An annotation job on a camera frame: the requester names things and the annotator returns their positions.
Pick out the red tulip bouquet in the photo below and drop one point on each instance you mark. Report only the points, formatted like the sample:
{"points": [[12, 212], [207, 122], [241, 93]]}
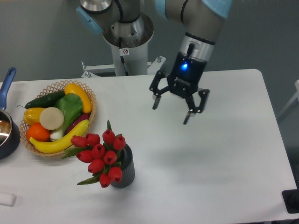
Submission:
{"points": [[102, 154]]}

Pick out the white furniture piece right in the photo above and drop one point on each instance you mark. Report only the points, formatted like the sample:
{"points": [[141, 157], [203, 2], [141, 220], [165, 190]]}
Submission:
{"points": [[291, 104]]}

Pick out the long yellow banana squash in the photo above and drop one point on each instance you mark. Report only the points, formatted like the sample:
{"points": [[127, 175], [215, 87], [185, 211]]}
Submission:
{"points": [[62, 143]]}

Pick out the white cylinder roll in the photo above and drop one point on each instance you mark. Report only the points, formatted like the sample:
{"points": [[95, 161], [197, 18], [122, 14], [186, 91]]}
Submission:
{"points": [[7, 199]]}

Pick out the dark green cucumber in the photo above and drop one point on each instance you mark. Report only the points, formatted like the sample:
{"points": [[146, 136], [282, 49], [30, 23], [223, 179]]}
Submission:
{"points": [[45, 101]]}

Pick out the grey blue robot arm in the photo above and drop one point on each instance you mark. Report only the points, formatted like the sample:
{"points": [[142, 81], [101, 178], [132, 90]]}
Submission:
{"points": [[128, 26]]}

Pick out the blue handled dark saucepan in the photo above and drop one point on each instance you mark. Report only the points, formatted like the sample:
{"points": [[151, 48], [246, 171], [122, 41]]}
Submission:
{"points": [[9, 131]]}

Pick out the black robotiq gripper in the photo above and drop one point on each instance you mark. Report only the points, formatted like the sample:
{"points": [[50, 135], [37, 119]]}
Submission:
{"points": [[187, 77]]}

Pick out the orange fruit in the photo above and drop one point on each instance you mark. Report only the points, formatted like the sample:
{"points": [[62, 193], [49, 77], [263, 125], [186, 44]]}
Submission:
{"points": [[38, 132]]}

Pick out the yellow bell pepper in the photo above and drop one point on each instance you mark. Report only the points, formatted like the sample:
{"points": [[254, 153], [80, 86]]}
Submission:
{"points": [[32, 115]]}

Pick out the black device at table edge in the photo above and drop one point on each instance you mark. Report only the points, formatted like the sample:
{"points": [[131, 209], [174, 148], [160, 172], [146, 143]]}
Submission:
{"points": [[291, 200]]}

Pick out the green bok choy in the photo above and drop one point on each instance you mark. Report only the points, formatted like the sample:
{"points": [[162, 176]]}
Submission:
{"points": [[71, 106]]}

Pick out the beige round disc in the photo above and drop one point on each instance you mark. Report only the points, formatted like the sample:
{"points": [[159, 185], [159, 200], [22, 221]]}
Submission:
{"points": [[51, 118]]}

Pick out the purple eggplant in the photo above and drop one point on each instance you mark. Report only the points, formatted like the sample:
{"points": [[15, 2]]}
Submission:
{"points": [[78, 120]]}

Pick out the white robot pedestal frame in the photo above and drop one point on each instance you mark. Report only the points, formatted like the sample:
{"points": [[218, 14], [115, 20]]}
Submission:
{"points": [[126, 62]]}

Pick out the dark grey ribbed vase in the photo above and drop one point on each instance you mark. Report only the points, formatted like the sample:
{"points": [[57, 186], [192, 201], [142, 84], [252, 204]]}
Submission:
{"points": [[127, 167]]}

